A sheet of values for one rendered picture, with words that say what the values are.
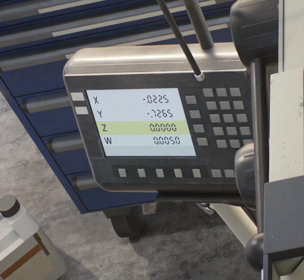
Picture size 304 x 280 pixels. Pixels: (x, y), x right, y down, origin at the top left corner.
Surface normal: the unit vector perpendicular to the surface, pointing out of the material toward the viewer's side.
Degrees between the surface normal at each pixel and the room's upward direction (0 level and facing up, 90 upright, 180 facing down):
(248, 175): 35
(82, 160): 90
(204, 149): 70
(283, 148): 0
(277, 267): 90
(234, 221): 53
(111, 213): 90
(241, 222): 47
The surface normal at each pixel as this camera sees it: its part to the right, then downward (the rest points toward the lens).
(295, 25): -0.92, -0.31
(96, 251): -0.36, -0.65
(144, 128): -0.40, 0.50
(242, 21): -0.36, -0.25
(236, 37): -0.67, 0.21
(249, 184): -0.28, 0.16
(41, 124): -0.11, 0.75
